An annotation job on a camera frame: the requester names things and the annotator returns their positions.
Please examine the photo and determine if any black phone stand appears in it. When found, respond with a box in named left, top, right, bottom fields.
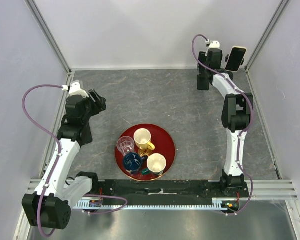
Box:
left=225, top=51, right=245, bottom=80

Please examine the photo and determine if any cream cased smartphone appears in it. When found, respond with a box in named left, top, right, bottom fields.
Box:
left=225, top=46, right=247, bottom=72

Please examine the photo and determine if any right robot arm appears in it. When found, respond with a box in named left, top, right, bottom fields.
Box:
left=197, top=48, right=254, bottom=197

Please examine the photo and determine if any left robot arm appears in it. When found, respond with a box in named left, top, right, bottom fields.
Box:
left=21, top=89, right=107, bottom=230

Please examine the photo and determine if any clear drinking glass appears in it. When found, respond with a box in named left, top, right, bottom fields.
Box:
left=116, top=136, right=135, bottom=156

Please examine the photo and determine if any dark blue cup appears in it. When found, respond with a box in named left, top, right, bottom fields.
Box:
left=123, top=152, right=143, bottom=174

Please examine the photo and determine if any round red tray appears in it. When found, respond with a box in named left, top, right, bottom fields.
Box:
left=114, top=123, right=177, bottom=182

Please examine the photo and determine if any cream cup with green label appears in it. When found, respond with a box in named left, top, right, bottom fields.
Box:
left=147, top=153, right=167, bottom=176

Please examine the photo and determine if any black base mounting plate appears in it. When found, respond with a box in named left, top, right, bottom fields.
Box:
left=99, top=179, right=250, bottom=204

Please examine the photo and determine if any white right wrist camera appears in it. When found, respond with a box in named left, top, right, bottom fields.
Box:
left=205, top=39, right=221, bottom=50

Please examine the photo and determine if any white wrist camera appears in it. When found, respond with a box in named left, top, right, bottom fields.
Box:
left=205, top=39, right=221, bottom=50
left=61, top=80, right=89, bottom=98

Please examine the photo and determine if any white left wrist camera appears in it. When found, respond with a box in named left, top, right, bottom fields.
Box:
left=61, top=80, right=89, bottom=98

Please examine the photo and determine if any yellow handled cream mug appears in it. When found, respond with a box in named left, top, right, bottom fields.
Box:
left=133, top=128, right=156, bottom=151

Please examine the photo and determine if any slotted grey cable duct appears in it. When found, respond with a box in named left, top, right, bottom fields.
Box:
left=73, top=197, right=240, bottom=211

